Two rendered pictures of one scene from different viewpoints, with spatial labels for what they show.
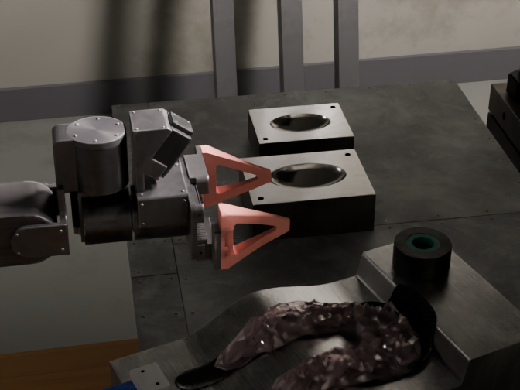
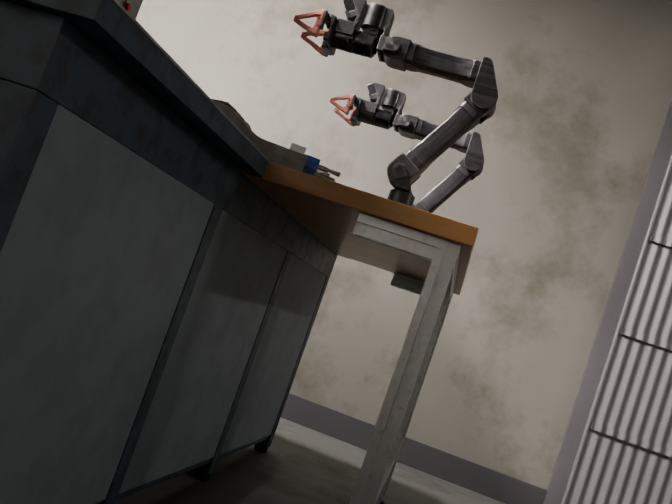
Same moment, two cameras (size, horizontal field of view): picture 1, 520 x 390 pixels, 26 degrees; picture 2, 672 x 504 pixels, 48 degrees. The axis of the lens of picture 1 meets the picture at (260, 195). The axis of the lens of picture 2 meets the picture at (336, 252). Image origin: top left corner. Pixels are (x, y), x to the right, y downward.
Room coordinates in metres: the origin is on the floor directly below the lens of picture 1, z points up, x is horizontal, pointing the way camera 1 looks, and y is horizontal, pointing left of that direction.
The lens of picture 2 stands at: (2.61, 0.90, 0.54)
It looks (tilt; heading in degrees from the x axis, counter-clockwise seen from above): 5 degrees up; 201
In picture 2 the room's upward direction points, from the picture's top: 19 degrees clockwise
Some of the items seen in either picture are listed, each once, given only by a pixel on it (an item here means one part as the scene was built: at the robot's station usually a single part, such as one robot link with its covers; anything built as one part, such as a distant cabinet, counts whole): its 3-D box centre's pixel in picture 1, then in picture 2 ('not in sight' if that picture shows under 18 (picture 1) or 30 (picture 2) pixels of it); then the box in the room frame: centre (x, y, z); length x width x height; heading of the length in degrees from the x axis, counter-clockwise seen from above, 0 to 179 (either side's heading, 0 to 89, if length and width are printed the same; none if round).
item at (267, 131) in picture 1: (299, 137); not in sight; (1.79, -0.07, 0.83); 0.17 x 0.13 x 0.06; 99
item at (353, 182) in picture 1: (305, 193); not in sight; (1.58, -0.08, 0.83); 0.20 x 0.15 x 0.07; 99
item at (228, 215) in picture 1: (241, 221); (317, 37); (0.95, 0.02, 1.20); 0.09 x 0.07 x 0.07; 101
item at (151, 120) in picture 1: (165, 164); (348, 18); (0.97, 0.09, 1.26); 0.07 x 0.06 x 0.11; 11
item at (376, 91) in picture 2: not in sight; (371, 99); (0.38, -0.02, 1.26); 0.07 x 0.06 x 0.11; 11
